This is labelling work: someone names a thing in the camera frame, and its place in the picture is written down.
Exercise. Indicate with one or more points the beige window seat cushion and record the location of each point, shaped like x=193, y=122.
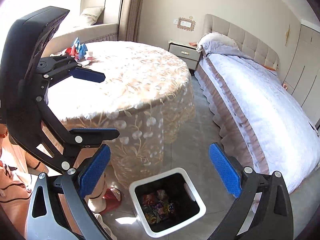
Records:
x=89, y=34

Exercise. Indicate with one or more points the framed wall switch panel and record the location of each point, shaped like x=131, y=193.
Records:
x=186, y=24

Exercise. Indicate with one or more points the white bedside nightstand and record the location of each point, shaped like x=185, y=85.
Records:
x=185, y=52

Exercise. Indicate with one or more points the white square trash bin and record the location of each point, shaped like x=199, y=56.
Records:
x=166, y=202

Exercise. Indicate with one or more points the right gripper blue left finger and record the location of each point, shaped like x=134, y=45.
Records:
x=91, y=169

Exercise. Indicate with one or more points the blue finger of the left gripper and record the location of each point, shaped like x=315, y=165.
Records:
x=101, y=133
x=87, y=74

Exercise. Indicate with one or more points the beige built-in wardrobe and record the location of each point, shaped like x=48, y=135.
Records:
x=302, y=78

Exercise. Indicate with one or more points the floral beige tablecloth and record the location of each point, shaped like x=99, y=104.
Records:
x=147, y=95

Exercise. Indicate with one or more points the grey white pillow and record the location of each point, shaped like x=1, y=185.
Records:
x=216, y=43

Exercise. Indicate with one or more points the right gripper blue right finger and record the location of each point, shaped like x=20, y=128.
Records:
x=226, y=171

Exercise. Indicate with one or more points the beige tufted headboard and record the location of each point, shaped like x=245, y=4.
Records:
x=247, y=43

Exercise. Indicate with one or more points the red slipper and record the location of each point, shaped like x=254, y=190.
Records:
x=112, y=198

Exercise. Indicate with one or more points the red crumpled wrapper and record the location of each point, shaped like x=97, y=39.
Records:
x=70, y=51

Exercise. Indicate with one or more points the bed with white duvet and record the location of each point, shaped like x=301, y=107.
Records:
x=278, y=134

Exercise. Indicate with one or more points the beige throw pillow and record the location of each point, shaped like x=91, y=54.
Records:
x=89, y=16

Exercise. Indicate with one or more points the blue crumpled snack wrapper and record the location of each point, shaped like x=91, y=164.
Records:
x=78, y=49

